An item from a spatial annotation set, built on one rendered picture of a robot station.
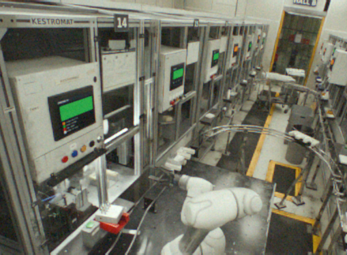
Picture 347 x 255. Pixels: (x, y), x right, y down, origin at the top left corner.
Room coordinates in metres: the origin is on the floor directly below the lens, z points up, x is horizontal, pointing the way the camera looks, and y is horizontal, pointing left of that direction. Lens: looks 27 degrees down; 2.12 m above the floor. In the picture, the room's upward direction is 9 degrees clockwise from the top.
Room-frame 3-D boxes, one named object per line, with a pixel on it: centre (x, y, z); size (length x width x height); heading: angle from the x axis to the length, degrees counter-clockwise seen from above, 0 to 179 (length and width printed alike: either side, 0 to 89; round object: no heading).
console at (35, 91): (1.07, 0.80, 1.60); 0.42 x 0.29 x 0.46; 168
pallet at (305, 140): (3.02, -1.05, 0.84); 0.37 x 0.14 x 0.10; 46
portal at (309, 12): (9.37, -2.04, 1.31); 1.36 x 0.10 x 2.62; 78
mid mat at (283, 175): (3.35, -1.07, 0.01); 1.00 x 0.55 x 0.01; 168
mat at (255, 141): (5.92, -0.86, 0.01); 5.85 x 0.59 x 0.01; 168
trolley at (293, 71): (7.95, -1.93, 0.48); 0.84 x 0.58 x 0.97; 176
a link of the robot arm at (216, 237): (1.15, -0.05, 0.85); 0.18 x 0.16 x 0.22; 120
